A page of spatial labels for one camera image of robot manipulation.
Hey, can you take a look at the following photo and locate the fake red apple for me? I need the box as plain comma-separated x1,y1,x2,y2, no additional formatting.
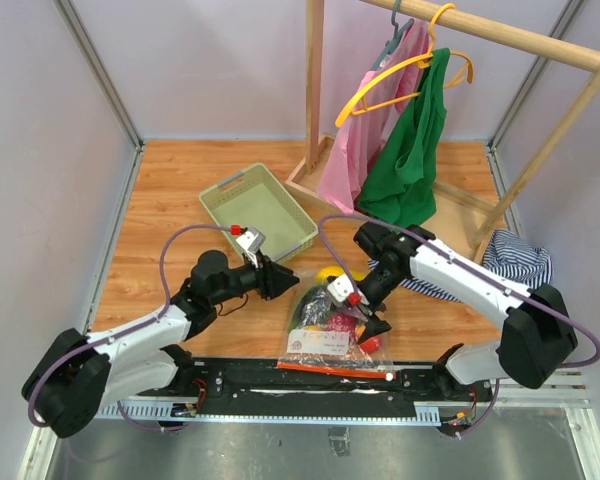
327,313,358,333

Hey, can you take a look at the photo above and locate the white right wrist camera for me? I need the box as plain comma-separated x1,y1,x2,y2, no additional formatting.
327,274,366,307

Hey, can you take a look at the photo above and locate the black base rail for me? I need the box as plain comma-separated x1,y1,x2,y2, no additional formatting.
74,355,501,431

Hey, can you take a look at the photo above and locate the blue striped cloth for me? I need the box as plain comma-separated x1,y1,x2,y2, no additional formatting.
354,224,553,302

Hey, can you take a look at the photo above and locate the fake yellow orange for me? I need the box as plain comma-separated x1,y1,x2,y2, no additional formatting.
315,266,366,285

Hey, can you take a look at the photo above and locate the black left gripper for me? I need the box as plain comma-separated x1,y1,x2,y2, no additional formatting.
212,250,300,306

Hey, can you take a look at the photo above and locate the light green plastic basket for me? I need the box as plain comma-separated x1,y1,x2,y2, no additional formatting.
199,163,318,264

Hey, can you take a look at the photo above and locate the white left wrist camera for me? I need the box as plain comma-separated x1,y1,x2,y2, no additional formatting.
236,228,266,264

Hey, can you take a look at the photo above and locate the fake green leafy vegetable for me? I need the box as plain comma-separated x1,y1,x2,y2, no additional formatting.
289,285,333,330

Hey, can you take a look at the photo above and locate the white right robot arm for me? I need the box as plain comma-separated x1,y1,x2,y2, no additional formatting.
328,222,578,400

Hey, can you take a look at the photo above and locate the fake strawberry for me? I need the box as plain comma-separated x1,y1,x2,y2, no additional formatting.
359,336,383,355

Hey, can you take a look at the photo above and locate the wooden clothes rack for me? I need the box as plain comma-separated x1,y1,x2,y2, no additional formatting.
285,1,600,261

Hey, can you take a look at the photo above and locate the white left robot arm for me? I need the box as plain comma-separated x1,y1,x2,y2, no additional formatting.
21,250,299,438

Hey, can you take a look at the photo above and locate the grey-blue clothes hanger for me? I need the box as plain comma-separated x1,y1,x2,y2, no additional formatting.
371,0,414,71

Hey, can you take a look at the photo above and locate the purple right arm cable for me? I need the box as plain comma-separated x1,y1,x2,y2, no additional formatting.
317,213,600,371

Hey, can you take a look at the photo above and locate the clear zip top bag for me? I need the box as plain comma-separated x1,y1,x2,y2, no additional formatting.
277,270,395,380

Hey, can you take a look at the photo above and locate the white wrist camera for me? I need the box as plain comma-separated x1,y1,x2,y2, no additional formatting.
236,228,266,264
327,274,366,307

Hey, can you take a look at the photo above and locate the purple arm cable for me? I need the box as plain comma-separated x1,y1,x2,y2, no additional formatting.
317,213,600,371
25,223,244,427

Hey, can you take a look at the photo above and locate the green tank top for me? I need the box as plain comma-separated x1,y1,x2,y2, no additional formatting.
357,48,451,227

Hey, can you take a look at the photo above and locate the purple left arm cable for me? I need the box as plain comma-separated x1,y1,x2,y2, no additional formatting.
25,223,244,427

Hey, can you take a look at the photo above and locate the pink shirt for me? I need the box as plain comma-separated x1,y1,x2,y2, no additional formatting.
317,19,430,213

